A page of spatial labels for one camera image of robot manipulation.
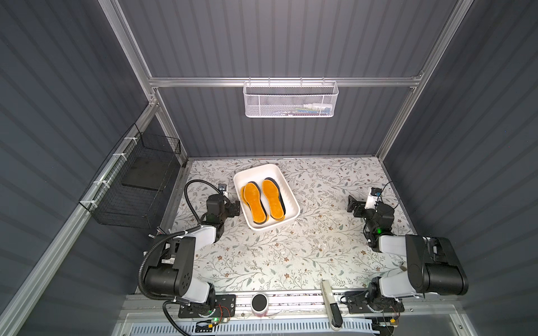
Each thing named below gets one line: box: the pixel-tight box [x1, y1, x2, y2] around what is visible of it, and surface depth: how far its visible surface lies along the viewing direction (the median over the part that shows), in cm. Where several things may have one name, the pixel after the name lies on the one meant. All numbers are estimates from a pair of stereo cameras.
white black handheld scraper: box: [320, 280, 343, 331], surface depth 71 cm
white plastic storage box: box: [233, 163, 301, 232], surface depth 101 cm
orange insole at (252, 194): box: [243, 182, 267, 224], surface depth 100 cm
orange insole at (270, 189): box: [261, 179, 286, 222], surface depth 100 cm
